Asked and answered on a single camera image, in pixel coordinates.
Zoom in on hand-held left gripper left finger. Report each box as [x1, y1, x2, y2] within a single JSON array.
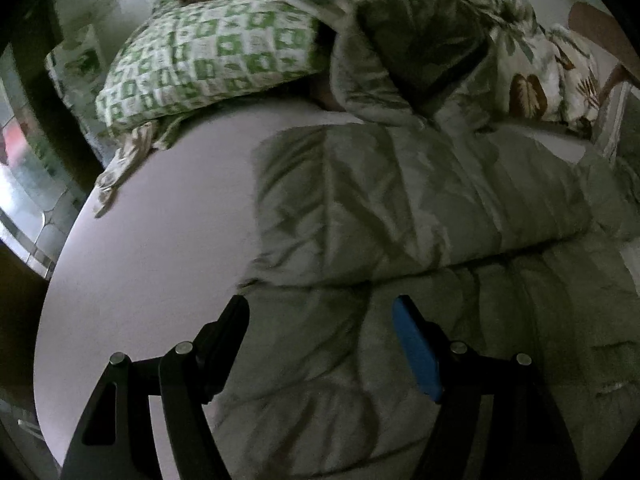
[[60, 295, 251, 480]]

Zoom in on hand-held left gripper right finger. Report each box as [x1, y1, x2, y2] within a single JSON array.
[[391, 295, 583, 480]]

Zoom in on grey-green puffer jacket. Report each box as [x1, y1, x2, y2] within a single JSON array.
[[215, 120, 640, 480]]

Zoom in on bed with white sheet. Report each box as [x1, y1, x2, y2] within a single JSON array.
[[40, 95, 640, 480]]

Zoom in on window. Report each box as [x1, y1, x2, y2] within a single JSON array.
[[0, 45, 73, 281]]

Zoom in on green checked pillow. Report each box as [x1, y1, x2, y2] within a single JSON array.
[[95, 0, 325, 133]]

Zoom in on small green printed cushion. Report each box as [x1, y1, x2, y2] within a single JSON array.
[[45, 25, 108, 111]]

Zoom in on leaf print blanket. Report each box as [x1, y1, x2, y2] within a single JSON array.
[[95, 0, 613, 218]]

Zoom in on brown wooden chair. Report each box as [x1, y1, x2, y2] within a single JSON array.
[[569, 1, 640, 106]]

